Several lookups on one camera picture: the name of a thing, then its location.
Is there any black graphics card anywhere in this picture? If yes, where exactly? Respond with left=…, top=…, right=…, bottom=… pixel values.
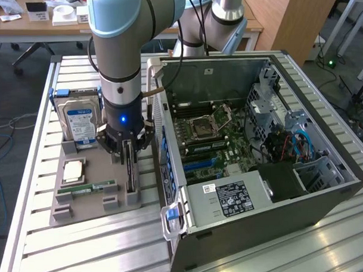
left=120, top=138, right=139, bottom=195

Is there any blue floor cable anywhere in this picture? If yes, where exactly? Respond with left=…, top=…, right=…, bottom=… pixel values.
left=0, top=128, right=15, bottom=245

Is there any white desk frame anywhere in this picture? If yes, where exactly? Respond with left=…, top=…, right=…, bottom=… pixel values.
left=317, top=0, right=363, bottom=81

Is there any flat white box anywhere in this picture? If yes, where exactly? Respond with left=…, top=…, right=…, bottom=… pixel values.
left=51, top=13, right=79, bottom=28

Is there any white labelled box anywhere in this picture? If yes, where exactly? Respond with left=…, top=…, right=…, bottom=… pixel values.
left=75, top=5, right=91, bottom=25

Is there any wooden cabinet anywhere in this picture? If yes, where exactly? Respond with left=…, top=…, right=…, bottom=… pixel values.
left=240, top=0, right=338, bottom=68

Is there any grey power supply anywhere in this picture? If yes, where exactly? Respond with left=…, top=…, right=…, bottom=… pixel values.
left=184, top=168, right=274, bottom=231

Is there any red and white card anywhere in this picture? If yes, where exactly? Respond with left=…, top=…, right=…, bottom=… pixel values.
left=0, top=13, right=22, bottom=23

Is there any grey floor cable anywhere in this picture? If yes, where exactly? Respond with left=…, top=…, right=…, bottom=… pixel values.
left=0, top=111, right=37, bottom=131

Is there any hard disk in blue caddy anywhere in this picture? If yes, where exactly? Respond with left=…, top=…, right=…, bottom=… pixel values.
left=46, top=85, right=103, bottom=152

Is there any white box with black top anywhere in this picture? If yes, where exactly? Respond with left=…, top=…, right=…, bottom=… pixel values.
left=25, top=1, right=50, bottom=23

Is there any blue expansion slot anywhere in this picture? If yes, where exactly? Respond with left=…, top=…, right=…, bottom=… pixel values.
left=182, top=157, right=219, bottom=174

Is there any white tape roll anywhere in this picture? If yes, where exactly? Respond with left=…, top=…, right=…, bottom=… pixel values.
left=52, top=4, right=75, bottom=20

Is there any grey parts rack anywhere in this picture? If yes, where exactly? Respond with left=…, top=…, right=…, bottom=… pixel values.
left=48, top=137, right=145, bottom=231

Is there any CPU socket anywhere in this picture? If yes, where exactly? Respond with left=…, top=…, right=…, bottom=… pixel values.
left=188, top=114, right=219, bottom=138

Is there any silver slanted disk bay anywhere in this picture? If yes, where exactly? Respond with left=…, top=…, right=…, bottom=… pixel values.
left=291, top=154, right=347, bottom=195

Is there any silver perforated disk bay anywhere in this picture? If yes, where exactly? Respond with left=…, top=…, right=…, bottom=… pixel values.
left=243, top=62, right=292, bottom=146

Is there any wooden desk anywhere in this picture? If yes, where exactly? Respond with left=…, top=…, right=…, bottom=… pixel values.
left=0, top=0, right=266, bottom=53

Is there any green motherboard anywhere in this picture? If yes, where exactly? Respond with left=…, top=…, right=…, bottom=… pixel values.
left=167, top=92, right=263, bottom=189

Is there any black office chair base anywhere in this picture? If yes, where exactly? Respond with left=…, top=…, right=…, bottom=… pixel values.
left=10, top=40, right=59, bottom=78

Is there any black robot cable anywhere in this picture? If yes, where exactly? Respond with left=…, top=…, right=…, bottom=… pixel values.
left=160, top=0, right=212, bottom=93

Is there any red wire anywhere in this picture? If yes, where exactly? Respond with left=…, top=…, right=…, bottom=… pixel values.
left=283, top=132, right=293, bottom=160

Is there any blue data wire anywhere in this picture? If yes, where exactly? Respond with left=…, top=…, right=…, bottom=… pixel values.
left=288, top=130, right=317, bottom=164

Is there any labelled green RAM stick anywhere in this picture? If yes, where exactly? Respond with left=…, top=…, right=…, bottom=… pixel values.
left=185, top=138, right=229, bottom=156

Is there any silver CPU chip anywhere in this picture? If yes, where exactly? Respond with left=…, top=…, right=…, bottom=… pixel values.
left=63, top=160, right=85, bottom=183

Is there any open dark PC case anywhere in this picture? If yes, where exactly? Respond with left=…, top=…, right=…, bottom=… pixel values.
left=139, top=47, right=363, bottom=272

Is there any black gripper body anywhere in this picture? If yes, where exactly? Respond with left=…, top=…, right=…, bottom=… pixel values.
left=102, top=92, right=145, bottom=142

